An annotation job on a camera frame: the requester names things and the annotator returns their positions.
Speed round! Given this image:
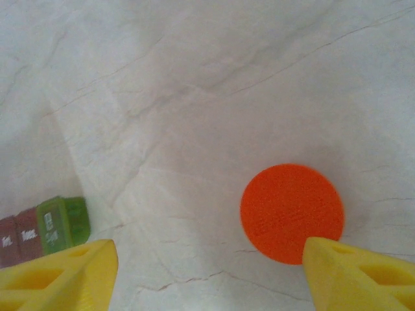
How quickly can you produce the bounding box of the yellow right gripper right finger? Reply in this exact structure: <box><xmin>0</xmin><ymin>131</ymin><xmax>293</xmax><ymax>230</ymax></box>
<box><xmin>302</xmin><ymin>236</ymin><xmax>415</xmax><ymax>311</ymax></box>

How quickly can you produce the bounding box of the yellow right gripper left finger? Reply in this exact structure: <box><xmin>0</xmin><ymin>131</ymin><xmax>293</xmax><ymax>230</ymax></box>
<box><xmin>0</xmin><ymin>238</ymin><xmax>119</xmax><ymax>311</ymax></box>

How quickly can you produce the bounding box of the brown Tues pill box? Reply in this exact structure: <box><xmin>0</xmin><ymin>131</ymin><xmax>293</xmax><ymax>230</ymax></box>
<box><xmin>14</xmin><ymin>207</ymin><xmax>45</xmax><ymax>262</ymax></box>

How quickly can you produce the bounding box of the green pill box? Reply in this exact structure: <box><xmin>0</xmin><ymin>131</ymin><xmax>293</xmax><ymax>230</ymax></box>
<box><xmin>36</xmin><ymin>196</ymin><xmax>91</xmax><ymax>256</ymax></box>

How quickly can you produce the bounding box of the brown Fri pill box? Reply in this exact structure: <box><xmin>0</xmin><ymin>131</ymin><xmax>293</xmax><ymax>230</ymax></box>
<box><xmin>0</xmin><ymin>216</ymin><xmax>20</xmax><ymax>269</ymax></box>

